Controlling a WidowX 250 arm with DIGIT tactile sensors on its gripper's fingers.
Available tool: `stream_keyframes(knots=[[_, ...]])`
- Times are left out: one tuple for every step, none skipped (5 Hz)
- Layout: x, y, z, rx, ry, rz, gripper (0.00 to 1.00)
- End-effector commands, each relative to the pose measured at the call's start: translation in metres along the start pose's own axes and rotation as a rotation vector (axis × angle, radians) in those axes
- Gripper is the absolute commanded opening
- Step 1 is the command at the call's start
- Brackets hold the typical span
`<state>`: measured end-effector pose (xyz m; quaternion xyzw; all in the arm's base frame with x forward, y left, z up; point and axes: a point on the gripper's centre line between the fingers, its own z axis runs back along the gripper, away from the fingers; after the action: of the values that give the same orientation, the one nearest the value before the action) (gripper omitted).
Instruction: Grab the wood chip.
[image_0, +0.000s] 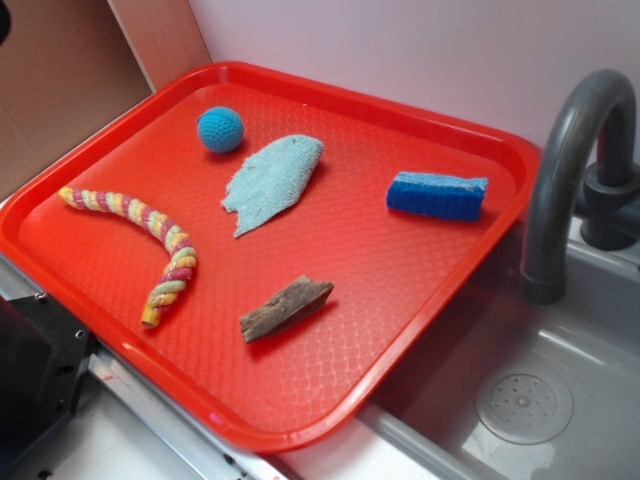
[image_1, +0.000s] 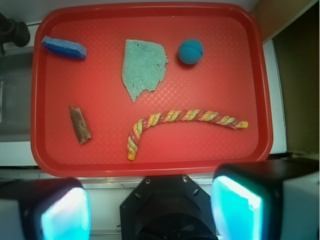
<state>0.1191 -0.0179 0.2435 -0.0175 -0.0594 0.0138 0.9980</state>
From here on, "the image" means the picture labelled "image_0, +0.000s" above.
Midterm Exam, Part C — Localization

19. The multicoloured rope toy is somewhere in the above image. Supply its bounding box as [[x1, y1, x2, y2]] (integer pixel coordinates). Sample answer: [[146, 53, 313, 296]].
[[58, 187, 198, 328]]

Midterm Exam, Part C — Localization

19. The grey sink faucet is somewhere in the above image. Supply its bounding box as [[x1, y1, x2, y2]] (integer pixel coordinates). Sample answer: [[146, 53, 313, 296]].
[[520, 69, 639, 305]]

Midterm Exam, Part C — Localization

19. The brown cardboard box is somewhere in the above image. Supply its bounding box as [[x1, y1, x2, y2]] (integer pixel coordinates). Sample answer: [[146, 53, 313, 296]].
[[1, 1, 210, 198]]

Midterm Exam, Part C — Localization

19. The blue sponge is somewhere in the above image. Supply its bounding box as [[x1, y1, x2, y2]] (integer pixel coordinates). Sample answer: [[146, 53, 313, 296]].
[[386, 172, 489, 221]]

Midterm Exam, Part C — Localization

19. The light blue cloth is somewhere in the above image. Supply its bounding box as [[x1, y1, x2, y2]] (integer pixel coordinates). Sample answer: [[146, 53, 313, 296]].
[[221, 134, 324, 238]]

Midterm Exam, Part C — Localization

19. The red plastic tray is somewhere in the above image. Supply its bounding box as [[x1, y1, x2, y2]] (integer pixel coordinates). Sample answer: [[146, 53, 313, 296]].
[[1, 62, 539, 452]]

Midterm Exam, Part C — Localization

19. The grey plastic sink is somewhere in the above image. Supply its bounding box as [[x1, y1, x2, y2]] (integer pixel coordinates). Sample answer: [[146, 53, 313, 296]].
[[359, 229, 639, 479]]

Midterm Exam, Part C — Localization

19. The blue dimpled ball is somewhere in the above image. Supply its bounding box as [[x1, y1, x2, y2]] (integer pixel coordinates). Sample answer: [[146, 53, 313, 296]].
[[196, 106, 244, 154]]

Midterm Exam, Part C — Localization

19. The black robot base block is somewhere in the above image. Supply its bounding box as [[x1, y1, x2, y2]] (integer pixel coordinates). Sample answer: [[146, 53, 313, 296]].
[[1, 296, 94, 479]]

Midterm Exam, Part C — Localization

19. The brown wood chip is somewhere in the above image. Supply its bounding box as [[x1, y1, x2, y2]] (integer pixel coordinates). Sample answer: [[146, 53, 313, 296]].
[[239, 275, 334, 344]]

